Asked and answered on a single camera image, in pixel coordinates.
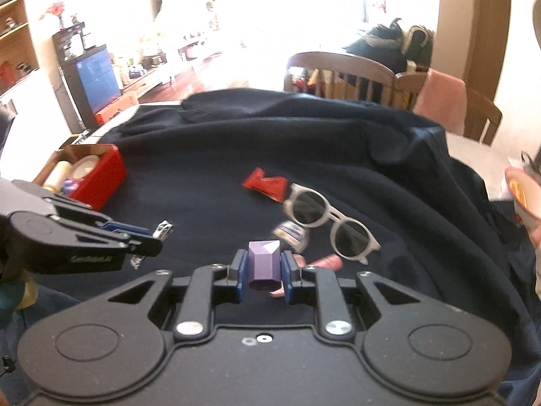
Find silver nail clipper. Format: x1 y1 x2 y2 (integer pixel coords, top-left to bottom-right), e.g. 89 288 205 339
130 220 173 269

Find pink tube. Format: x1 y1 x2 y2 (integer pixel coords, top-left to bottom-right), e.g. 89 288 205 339
293 254 343 271

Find small labelled clear bottle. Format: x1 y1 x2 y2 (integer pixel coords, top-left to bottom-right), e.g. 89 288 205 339
272 221 309 254

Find purple small box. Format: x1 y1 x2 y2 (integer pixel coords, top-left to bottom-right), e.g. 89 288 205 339
248 240 282 291

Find white round sunglasses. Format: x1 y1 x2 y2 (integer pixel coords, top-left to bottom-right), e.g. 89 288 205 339
283 183 380 265

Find red candy wrapper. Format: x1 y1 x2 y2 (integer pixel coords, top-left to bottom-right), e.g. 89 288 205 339
242 167 289 203

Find blue gloved left hand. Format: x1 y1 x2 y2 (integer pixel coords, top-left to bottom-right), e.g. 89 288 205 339
0 270 39 329

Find blue gloved right hand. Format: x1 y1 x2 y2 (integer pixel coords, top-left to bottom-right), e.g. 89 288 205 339
504 167 540 248

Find red metal tin box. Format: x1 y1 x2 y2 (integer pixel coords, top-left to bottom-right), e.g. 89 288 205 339
32 144 127 210

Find dark navy table cloth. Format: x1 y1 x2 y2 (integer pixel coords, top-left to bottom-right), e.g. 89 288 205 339
1 89 540 405

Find orange gift box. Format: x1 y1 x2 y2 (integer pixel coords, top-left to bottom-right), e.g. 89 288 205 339
94 92 138 126

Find blue screen television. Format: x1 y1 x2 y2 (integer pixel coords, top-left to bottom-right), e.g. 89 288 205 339
61 45 121 130

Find wooden dining chair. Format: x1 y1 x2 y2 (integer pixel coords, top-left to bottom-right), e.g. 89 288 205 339
283 51 427 109

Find pink towel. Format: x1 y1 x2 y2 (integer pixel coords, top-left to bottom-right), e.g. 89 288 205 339
413 69 468 135

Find wooden chair with towel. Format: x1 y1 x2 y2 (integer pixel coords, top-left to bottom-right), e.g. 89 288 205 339
460 86 502 146

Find dark jacket pile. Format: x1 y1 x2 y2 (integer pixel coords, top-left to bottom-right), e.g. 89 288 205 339
344 18 434 74

